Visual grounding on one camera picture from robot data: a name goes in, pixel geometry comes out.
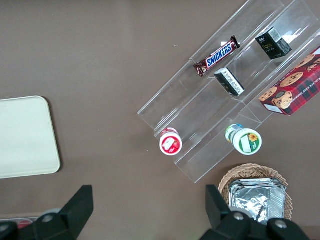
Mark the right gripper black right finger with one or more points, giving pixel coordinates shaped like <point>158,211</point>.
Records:
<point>225,217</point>

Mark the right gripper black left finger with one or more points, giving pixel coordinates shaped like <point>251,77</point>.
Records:
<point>72,215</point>

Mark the light wicker basket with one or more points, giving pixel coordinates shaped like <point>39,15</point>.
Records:
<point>250,171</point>

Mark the beige plastic tray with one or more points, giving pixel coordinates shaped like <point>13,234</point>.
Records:
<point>25,137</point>

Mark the aluminium foil container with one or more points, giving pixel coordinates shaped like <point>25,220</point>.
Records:
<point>247,202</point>

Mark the red cola bottle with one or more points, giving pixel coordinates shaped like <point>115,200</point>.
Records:
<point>24,223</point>

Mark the silver foil packets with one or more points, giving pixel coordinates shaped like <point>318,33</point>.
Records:
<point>277,200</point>

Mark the clear acrylic bottle rack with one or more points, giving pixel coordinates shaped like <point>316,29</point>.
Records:
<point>8,218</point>

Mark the green cap yogurt bottle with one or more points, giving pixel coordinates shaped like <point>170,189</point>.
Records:
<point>247,142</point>

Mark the red cap yogurt bottle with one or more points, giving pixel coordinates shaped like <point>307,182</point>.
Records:
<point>170,144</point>

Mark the clear acrylic stepped shelf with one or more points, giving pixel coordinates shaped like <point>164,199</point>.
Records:
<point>180,95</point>

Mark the black box white side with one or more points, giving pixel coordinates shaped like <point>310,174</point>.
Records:
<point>228,81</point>

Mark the red tartan cookie box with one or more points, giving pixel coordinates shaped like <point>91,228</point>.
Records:
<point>295,87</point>

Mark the Snickers chocolate bar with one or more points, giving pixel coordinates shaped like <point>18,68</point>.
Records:
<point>217,57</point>

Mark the black box gold lettering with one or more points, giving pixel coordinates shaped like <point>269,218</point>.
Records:
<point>271,46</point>

